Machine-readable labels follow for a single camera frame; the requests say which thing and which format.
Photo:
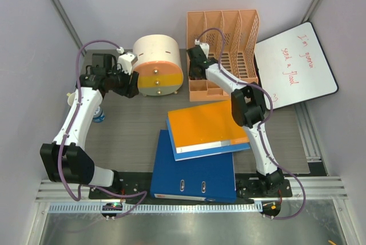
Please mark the perforated cable tray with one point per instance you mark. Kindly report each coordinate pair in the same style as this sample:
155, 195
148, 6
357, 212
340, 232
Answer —
113, 208

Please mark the orange folder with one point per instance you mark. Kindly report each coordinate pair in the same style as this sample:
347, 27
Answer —
204, 124

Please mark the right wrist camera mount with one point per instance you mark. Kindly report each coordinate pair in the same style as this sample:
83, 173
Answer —
204, 46

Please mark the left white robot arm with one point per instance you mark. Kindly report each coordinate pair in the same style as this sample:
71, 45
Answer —
65, 158

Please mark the yellow cabinet drawer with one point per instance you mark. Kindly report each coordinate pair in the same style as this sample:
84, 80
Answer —
160, 80

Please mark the small blue-label bottle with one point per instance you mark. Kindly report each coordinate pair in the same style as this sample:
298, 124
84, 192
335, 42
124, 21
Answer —
99, 115

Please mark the white dry-erase board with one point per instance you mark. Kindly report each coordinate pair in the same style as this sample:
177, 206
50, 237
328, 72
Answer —
293, 67

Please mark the orange desk file organizer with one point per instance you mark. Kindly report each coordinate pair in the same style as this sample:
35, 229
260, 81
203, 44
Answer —
231, 34

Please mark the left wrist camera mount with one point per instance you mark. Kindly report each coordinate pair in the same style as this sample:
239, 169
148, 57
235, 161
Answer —
126, 60

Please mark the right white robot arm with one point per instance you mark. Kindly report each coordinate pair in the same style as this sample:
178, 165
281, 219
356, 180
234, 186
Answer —
248, 111

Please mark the light blue thin folder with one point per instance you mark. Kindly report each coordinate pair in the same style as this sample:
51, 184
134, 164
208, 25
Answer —
203, 150

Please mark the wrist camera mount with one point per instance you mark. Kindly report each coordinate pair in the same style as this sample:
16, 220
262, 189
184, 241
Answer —
204, 46
126, 60

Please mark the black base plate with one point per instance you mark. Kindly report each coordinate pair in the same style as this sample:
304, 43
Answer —
219, 191

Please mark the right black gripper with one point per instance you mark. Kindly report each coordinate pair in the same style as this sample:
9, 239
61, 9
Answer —
191, 76

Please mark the white arched drawer cabinet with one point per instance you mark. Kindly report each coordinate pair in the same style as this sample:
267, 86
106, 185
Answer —
157, 54

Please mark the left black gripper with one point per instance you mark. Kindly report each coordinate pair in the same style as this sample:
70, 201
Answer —
129, 90

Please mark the blue ring binder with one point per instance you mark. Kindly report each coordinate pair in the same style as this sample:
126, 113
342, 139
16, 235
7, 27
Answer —
214, 167

